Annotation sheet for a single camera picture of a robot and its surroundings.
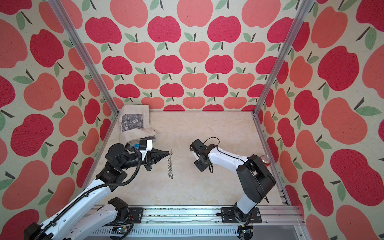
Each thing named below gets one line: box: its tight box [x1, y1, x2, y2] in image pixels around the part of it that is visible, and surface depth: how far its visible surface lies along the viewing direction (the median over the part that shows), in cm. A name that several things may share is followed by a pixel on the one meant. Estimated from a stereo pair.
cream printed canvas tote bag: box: [119, 104, 157, 145], surface depth 109 cm
